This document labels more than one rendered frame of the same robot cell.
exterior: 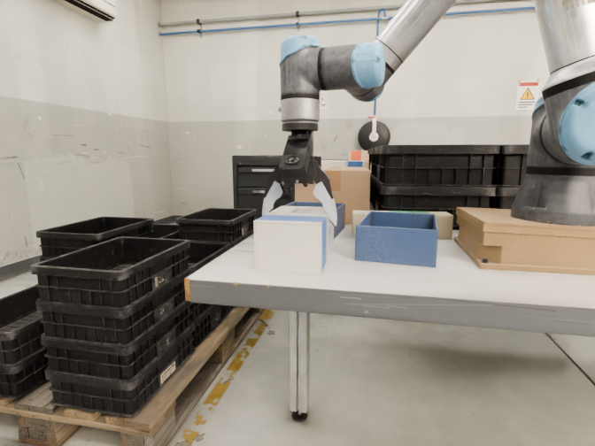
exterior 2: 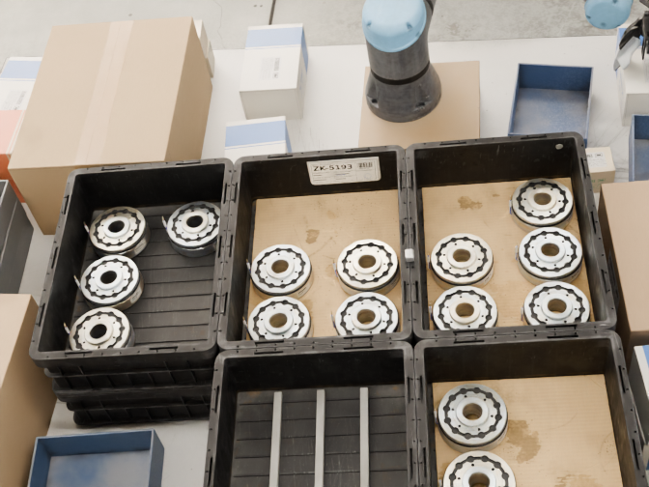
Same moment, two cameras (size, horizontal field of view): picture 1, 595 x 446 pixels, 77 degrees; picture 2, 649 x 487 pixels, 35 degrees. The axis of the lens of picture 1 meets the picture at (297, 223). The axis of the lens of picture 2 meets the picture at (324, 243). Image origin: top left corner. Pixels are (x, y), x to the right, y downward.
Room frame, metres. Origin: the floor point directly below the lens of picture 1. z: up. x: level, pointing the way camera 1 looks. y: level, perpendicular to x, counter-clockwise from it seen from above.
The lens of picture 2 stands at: (2.22, -0.64, 2.25)
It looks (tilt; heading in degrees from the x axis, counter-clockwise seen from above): 51 degrees down; 183
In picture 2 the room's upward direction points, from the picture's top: 12 degrees counter-clockwise
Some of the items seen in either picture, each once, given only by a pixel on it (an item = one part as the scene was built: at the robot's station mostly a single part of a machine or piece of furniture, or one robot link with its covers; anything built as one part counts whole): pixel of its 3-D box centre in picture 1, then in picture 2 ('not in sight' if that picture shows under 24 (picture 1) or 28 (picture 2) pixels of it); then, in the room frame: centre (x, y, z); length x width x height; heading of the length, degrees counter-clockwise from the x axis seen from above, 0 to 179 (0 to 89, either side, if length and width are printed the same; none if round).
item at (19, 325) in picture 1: (30, 334); not in sight; (1.26, 0.97, 0.26); 0.40 x 0.30 x 0.23; 168
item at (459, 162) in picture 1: (424, 166); (502, 251); (1.19, -0.40, 0.87); 0.40 x 0.30 x 0.11; 172
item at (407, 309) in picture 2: (528, 149); (317, 244); (1.16, -0.70, 0.92); 0.40 x 0.30 x 0.02; 172
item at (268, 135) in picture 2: not in sight; (259, 171); (0.81, -0.80, 0.75); 0.20 x 0.12 x 0.09; 175
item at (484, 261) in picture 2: not in sight; (462, 258); (1.19, -0.47, 0.86); 0.10 x 0.10 x 0.01
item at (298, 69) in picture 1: (301, 70); not in sight; (0.75, -0.01, 1.06); 0.09 x 0.08 x 0.11; 70
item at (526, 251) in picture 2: not in sight; (550, 252); (1.20, -0.33, 0.86); 0.10 x 0.10 x 0.01
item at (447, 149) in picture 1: (426, 149); (502, 232); (1.19, -0.40, 0.92); 0.40 x 0.30 x 0.02; 172
